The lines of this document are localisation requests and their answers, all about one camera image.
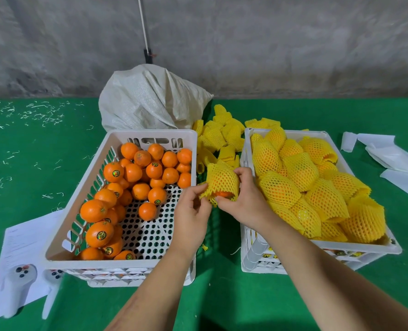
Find heap of empty yellow nets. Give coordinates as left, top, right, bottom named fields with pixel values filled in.
left=192, top=104, right=281, bottom=175

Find white slatted plastic crate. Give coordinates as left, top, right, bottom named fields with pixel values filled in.
left=240, top=127, right=403, bottom=275

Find white rod with black clamp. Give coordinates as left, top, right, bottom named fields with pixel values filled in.
left=137, top=0, right=155, bottom=65

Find person's right forearm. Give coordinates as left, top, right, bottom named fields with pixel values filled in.
left=257, top=216, right=408, bottom=331

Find person's left hand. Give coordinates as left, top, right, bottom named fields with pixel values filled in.
left=170, top=183, right=213, bottom=255

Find white handheld controller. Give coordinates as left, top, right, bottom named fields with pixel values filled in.
left=41, top=269, right=65, bottom=320
left=2, top=263, right=38, bottom=320

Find yellow foam net sleeve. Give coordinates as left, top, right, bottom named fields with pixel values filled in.
left=199, top=160, right=241, bottom=207

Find white crate with perforated bottom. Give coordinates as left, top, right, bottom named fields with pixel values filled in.
left=40, top=129, right=198, bottom=288

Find pile of bare oranges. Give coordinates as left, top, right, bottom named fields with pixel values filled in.
left=79, top=142, right=193, bottom=261

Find white woven sack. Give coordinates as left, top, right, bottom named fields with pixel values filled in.
left=98, top=63, right=214, bottom=132

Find person's left forearm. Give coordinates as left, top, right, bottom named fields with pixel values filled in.
left=105, top=247, right=204, bottom=331

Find person's right hand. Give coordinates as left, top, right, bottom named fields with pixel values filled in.
left=214, top=167, right=278, bottom=235

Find green felt table cover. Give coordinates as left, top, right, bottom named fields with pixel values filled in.
left=0, top=97, right=408, bottom=331

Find pile of net-wrapped oranges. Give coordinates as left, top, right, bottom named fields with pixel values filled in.
left=250, top=126, right=387, bottom=244

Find scattered white shreds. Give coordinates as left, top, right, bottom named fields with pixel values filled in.
left=0, top=100, right=98, bottom=211

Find printed white paper sheet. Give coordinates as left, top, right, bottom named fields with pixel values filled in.
left=0, top=208, right=67, bottom=323

